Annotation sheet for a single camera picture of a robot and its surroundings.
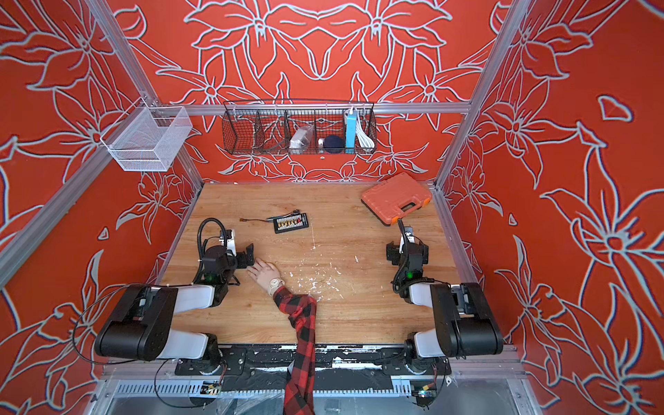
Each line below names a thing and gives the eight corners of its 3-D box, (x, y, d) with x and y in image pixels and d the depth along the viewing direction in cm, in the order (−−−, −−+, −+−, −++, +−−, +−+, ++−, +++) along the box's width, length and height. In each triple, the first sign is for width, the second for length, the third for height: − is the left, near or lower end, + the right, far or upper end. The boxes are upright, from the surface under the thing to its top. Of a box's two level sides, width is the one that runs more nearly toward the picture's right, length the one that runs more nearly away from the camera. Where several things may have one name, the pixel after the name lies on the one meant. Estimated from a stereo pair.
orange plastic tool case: (386, 229, 105) (388, 220, 100) (360, 203, 115) (361, 193, 110) (431, 202, 115) (436, 193, 110) (404, 179, 124) (407, 170, 120)
